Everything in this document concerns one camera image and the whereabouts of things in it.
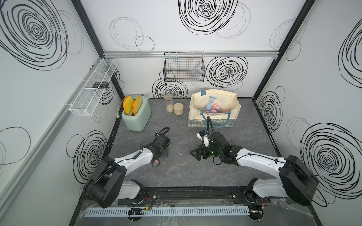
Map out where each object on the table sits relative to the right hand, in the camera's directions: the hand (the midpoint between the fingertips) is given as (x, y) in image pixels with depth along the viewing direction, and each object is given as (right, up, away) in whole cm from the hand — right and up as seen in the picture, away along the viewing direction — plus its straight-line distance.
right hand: (195, 150), depth 81 cm
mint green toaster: (-37, +21, +10) cm, 44 cm away
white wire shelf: (-58, +34, -5) cm, 68 cm away
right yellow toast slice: (-37, +27, +7) cm, 46 cm away
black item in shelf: (-53, +38, -3) cm, 65 cm away
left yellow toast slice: (-42, +28, +7) cm, 51 cm away
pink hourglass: (+17, +27, +20) cm, 37 cm away
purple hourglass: (+15, +23, +18) cm, 32 cm away
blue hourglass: (+12, +27, +20) cm, 36 cm away
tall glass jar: (-18, +32, +20) cm, 42 cm away
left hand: (-21, -3, +9) cm, 23 cm away
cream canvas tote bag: (+22, +27, +21) cm, 40 cm away
